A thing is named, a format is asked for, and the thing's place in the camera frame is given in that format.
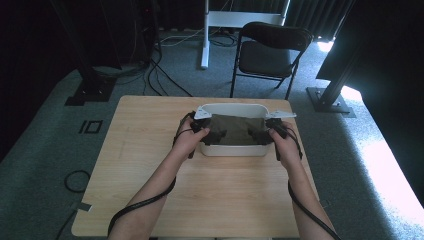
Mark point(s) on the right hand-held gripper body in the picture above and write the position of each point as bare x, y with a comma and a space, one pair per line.
278, 125

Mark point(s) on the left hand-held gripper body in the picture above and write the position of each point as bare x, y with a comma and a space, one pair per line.
199, 122

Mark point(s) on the olive green pants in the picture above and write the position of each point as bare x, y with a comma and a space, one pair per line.
238, 128

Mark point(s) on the white plastic bin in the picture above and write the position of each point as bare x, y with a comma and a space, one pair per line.
233, 150

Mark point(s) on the person's left hand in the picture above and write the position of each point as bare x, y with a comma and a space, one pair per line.
188, 140

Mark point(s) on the person's right hand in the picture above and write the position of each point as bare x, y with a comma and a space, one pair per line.
286, 146

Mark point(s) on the black metal stand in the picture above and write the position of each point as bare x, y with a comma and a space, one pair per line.
91, 88
328, 101

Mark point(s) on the black folding chair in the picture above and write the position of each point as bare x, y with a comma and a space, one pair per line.
266, 56

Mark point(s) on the dark curtain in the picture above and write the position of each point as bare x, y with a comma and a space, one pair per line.
300, 16

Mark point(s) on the grey tape piece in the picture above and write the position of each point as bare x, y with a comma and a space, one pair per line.
85, 207

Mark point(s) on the white desk frame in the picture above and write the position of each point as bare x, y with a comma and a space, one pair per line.
205, 40

